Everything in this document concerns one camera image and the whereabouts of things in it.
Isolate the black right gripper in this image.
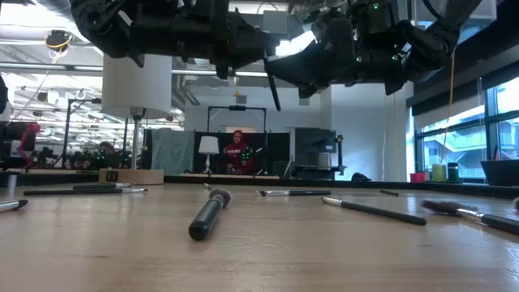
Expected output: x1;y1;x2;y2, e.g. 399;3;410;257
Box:
265;10;410;98

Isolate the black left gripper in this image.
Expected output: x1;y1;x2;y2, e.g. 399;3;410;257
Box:
208;0;281;80

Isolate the long thin black makeup brush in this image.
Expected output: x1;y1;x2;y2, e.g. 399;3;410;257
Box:
320;196;428;227
23;187;149;197

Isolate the thick black makeup brush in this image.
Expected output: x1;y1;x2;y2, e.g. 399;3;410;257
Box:
187;187;234;242

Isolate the fluffy brown-head makeup brush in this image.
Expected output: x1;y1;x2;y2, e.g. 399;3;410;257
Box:
420;200;519;235

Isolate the black grey equipment cart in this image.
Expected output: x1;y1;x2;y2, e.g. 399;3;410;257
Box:
289;127;346;181

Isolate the black partition panel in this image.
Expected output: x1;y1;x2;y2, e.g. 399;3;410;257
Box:
193;130;291;176

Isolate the person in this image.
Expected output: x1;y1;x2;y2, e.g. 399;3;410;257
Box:
222;129;255;175

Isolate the small white background lamp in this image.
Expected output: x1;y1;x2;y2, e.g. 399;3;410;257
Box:
197;135;221;174

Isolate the white table lamp wooden base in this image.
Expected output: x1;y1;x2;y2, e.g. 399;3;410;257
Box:
98;52;174;186

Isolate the grey-green hanging cloth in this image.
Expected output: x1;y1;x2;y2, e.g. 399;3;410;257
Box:
150;128;195;176

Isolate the green cup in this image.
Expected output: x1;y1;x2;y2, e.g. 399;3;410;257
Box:
431;163;448;183

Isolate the dark cup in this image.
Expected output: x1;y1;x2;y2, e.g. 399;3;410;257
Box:
447;161;461;183

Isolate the black yellow ceiling reel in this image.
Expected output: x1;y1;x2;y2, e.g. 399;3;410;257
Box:
44;29;73;53

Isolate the black bin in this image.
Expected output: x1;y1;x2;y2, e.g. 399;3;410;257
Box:
480;159;519;187

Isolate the silver pen left edge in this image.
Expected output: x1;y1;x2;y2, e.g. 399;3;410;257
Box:
0;198;30;213

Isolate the black metal frame stand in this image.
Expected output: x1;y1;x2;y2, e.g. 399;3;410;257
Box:
62;97;102;170
207;105;268;175

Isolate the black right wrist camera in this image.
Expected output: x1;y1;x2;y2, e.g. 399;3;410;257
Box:
351;0;402;37

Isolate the black aluminium table frame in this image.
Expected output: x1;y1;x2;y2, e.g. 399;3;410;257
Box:
0;170;519;200

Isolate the yellow hanging cable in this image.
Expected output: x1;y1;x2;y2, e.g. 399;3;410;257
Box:
440;52;456;163

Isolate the grey upright post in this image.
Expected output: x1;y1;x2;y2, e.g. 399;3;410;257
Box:
6;172;19;199

